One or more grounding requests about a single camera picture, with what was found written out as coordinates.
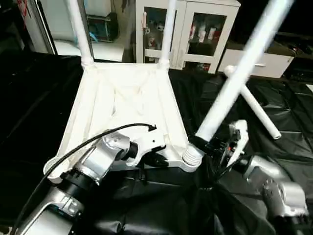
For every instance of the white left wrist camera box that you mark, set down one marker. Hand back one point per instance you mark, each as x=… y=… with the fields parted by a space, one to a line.
x=146 y=142

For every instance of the white plastic table top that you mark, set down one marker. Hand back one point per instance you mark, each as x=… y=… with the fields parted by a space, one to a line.
x=127 y=98

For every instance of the white plastic table leg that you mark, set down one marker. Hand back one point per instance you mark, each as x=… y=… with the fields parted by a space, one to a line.
x=259 y=110
x=239 y=73
x=80 y=29
x=167 y=29

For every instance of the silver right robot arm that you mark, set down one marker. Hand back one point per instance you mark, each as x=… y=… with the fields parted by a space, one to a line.
x=274 y=186

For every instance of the white drawer unit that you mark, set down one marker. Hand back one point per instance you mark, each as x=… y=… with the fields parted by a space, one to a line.
x=274 y=66

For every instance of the black work mat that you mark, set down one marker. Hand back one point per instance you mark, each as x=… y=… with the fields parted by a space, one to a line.
x=34 y=107

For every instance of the white glass door cabinet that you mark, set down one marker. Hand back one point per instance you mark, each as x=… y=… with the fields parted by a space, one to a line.
x=195 y=29

